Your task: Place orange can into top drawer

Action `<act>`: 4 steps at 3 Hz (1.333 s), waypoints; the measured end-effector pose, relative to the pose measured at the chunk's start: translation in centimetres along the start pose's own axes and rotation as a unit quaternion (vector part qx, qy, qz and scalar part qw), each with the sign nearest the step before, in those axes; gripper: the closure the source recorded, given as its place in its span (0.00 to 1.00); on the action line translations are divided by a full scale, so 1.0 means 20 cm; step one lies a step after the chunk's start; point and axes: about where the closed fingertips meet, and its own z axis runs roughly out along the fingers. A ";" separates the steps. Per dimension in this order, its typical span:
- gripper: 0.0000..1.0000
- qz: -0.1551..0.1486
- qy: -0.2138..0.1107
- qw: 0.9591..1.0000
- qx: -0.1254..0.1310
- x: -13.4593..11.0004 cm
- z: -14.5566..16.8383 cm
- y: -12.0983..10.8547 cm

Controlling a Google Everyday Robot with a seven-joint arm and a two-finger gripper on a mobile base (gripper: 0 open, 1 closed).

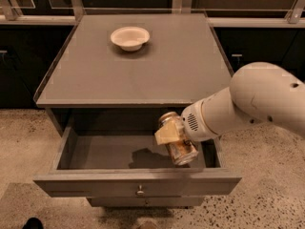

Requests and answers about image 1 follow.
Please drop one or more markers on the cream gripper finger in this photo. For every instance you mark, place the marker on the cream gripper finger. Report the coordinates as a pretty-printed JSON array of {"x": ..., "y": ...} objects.
[{"x": 170, "y": 131}]

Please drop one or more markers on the round metal drawer knob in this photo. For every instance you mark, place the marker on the round metal drawer knob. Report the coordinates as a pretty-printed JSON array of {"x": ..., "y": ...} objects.
[{"x": 140, "y": 192}]

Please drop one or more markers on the open grey top drawer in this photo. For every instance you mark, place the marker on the open grey top drawer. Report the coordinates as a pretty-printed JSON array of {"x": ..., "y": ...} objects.
[{"x": 102, "y": 164}]

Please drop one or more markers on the grey drawer cabinet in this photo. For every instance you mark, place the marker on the grey drawer cabinet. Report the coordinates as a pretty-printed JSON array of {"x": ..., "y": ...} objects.
[{"x": 95, "y": 85}]

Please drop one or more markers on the black shoe tip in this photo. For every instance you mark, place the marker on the black shoe tip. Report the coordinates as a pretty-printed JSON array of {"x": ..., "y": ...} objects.
[{"x": 33, "y": 223}]

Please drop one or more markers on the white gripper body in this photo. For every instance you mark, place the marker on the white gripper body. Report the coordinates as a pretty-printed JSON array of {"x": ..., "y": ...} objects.
[{"x": 193, "y": 123}]

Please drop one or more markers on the lower grey drawer front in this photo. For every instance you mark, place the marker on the lower grey drawer front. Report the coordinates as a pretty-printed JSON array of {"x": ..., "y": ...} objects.
[{"x": 149, "y": 202}]

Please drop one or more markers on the orange soda can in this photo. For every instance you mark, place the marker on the orange soda can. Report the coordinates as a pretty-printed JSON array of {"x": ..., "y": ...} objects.
[{"x": 182, "y": 151}]

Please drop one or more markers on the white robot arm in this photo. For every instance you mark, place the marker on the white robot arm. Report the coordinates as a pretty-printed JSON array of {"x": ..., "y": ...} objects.
[{"x": 258, "y": 92}]

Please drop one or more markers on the white paper bowl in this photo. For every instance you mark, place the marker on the white paper bowl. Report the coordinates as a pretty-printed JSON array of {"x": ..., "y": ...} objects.
[{"x": 130, "y": 39}]

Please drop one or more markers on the metal glass railing frame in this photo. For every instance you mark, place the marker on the metal glass railing frame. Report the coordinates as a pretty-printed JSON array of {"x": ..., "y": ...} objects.
[{"x": 220, "y": 13}]

